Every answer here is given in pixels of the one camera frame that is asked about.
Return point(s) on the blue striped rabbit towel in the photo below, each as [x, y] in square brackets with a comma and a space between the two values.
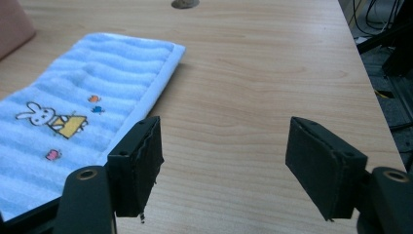
[81, 107]

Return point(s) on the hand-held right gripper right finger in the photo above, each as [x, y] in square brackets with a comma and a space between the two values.
[321, 165]

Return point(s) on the black metal stand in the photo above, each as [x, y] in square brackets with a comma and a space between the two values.
[389, 42]

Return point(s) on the grey round table grommet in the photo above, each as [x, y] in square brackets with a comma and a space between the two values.
[185, 3]

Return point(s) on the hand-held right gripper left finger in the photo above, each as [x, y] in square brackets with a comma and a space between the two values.
[136, 169]

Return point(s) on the pink folded cloth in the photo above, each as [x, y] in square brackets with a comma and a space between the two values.
[13, 27]

